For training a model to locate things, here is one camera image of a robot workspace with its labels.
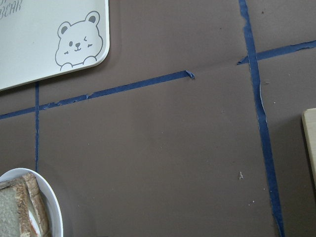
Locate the bottom bread slice on plate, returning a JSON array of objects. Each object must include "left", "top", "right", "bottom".
[{"left": 22, "top": 173, "right": 51, "bottom": 237}]

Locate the bread slice with seeded crust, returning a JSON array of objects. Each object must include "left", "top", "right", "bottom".
[{"left": 0, "top": 178, "right": 32, "bottom": 237}]

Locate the white round plate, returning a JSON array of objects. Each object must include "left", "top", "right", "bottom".
[{"left": 0, "top": 168, "right": 64, "bottom": 237}]

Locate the orange white filling on plate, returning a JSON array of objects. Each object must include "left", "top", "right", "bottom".
[{"left": 28, "top": 210, "right": 40, "bottom": 237}]

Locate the cream tray with bear print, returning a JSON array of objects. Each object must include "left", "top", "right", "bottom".
[{"left": 0, "top": 0, "right": 110, "bottom": 90}]

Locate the bamboo cutting board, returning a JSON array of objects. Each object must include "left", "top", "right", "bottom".
[{"left": 302, "top": 108, "right": 316, "bottom": 189}]

